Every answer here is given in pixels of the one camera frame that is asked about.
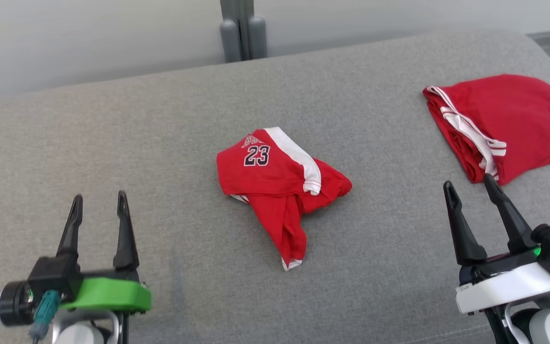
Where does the aluminium frame post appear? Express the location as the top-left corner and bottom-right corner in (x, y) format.
(220, 0), (267, 64)

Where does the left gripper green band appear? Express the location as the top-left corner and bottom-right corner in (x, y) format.
(57, 191), (151, 313)

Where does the red basketball shorts number 23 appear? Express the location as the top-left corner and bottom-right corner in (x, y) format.
(216, 127), (353, 271)

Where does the teal cable connector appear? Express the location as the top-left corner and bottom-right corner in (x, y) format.
(29, 290), (62, 341)

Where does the red basketball jersey white trim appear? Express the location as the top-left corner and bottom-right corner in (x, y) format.
(422, 74), (550, 186)

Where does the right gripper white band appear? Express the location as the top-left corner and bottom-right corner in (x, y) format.
(444, 174), (550, 314)

